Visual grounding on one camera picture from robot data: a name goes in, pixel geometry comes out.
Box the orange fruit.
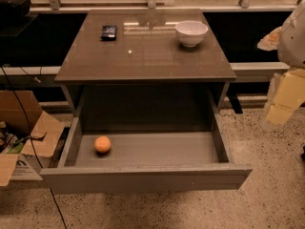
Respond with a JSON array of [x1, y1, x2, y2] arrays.
[[94, 136, 111, 154]]

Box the black object on ledge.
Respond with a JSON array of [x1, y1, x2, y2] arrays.
[[0, 0, 32, 37]]

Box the open grey top drawer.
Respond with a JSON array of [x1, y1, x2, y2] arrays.
[[39, 89, 254, 195]]

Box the grey cabinet counter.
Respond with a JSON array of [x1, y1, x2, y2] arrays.
[[55, 9, 235, 106]]

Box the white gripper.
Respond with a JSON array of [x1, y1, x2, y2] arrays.
[[257, 27, 305, 125]]

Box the dark blue snack packet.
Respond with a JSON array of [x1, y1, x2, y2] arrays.
[[101, 25, 117, 41]]

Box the black floor cable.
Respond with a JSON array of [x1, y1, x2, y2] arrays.
[[0, 66, 69, 229]]

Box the brown cardboard box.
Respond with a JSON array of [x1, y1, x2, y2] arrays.
[[0, 91, 65, 187]]

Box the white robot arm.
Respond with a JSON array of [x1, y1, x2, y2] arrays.
[[257, 0, 305, 126]]

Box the white ceramic bowl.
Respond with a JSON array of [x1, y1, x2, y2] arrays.
[[175, 21, 209, 48]]

